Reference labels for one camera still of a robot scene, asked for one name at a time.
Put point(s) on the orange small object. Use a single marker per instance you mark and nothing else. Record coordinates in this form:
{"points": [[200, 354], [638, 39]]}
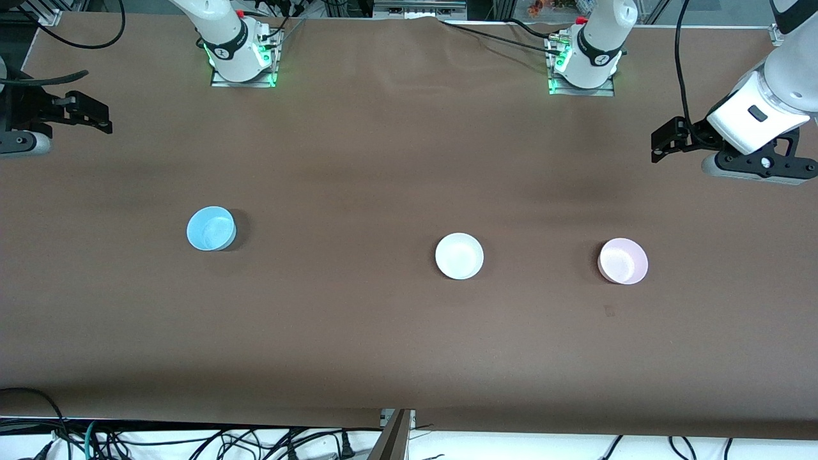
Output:
{"points": [[535, 7]]}

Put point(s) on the black power plug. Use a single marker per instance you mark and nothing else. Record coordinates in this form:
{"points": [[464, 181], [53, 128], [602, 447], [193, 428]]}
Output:
{"points": [[346, 446]]}

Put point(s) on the silver aluminium frame profile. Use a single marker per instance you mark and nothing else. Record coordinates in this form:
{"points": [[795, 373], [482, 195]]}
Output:
{"points": [[46, 14]]}

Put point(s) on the light blue bowl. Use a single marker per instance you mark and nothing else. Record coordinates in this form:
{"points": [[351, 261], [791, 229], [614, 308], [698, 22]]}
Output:
{"points": [[209, 229]]}

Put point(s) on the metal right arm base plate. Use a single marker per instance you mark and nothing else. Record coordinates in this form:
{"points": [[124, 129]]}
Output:
{"points": [[271, 70]]}

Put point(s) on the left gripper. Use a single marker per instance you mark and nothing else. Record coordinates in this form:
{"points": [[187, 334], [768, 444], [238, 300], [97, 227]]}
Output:
{"points": [[695, 133]]}

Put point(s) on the silver metal device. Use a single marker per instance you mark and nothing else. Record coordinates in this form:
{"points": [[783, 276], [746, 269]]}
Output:
{"points": [[418, 7]]}

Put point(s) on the brown table cover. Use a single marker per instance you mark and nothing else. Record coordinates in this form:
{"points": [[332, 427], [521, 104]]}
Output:
{"points": [[383, 160]]}

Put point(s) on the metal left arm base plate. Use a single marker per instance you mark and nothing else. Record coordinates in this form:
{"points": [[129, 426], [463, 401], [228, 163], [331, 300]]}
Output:
{"points": [[607, 91]]}

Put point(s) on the white bowl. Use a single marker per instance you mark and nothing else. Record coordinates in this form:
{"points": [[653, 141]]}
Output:
{"points": [[459, 255]]}

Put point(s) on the silver aluminium frame bracket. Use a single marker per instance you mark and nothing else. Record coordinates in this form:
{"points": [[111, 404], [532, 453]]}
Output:
{"points": [[776, 35]]}

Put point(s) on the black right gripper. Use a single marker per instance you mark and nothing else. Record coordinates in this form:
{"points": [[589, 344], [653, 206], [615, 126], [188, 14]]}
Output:
{"points": [[27, 106]]}

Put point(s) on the pink bowl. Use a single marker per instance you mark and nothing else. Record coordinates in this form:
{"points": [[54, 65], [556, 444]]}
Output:
{"points": [[622, 260]]}

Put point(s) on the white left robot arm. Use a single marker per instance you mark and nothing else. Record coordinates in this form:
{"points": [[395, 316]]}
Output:
{"points": [[601, 38]]}

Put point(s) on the dark angled support post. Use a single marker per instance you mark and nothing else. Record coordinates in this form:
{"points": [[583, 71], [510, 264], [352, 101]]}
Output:
{"points": [[391, 441]]}

